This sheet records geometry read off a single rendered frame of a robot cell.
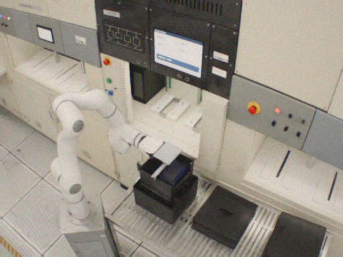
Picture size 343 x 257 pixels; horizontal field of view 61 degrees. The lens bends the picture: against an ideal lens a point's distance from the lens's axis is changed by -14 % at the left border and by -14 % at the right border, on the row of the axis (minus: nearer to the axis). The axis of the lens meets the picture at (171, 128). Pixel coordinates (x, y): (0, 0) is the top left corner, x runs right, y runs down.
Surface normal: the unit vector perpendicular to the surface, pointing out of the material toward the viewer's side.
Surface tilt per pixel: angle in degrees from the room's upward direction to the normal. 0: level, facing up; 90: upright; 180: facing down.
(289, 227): 0
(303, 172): 0
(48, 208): 0
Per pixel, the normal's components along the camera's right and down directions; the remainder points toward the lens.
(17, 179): 0.01, -0.72
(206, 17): -0.54, 0.58
